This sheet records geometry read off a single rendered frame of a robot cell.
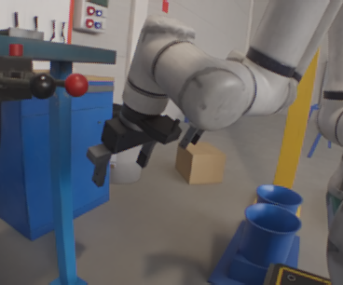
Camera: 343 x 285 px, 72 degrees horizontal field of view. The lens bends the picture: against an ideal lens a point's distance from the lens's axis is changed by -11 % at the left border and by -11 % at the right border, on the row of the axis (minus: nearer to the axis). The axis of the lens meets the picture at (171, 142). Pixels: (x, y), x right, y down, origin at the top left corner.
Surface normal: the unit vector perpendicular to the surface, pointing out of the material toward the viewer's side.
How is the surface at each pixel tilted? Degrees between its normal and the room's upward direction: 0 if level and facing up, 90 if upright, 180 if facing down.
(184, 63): 52
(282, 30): 99
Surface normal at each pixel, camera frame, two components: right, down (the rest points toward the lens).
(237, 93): 0.49, 0.56
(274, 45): -0.50, 0.32
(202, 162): 0.29, 0.27
